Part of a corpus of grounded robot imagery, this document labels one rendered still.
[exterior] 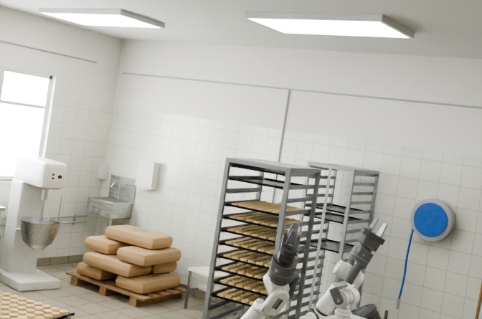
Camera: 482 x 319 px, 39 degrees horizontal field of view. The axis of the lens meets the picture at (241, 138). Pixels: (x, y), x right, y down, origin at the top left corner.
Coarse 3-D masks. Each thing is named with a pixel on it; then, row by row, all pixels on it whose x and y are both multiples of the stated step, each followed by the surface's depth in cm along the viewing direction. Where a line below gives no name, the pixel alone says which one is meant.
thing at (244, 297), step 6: (234, 288) 484; (222, 294) 462; (228, 294) 470; (234, 294) 467; (240, 294) 473; (246, 294) 472; (252, 294) 476; (240, 300) 460; (246, 300) 454; (252, 300) 462
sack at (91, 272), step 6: (78, 264) 772; (84, 264) 768; (78, 270) 769; (84, 270) 763; (90, 270) 758; (96, 270) 754; (102, 270) 753; (90, 276) 759; (96, 276) 753; (102, 276) 752; (108, 276) 760; (114, 276) 768
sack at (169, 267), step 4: (160, 264) 762; (164, 264) 768; (168, 264) 773; (172, 264) 779; (176, 264) 787; (152, 268) 756; (156, 268) 757; (160, 268) 761; (164, 268) 767; (168, 268) 772; (172, 268) 778; (152, 272) 757; (156, 272) 759; (160, 272) 764; (164, 272) 776
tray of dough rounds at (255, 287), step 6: (216, 282) 461; (222, 282) 461; (228, 282) 460; (234, 282) 462; (240, 282) 465; (246, 282) 467; (252, 282) 472; (258, 282) 473; (240, 288) 453; (246, 288) 453; (252, 288) 453; (258, 288) 456; (264, 288) 461; (258, 294) 447; (264, 294) 446
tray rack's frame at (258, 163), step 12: (276, 168) 444; (300, 168) 455; (312, 168) 478; (312, 204) 496; (312, 216) 495; (312, 228) 496; (300, 288) 496; (300, 300) 496; (240, 312) 515; (300, 312) 498
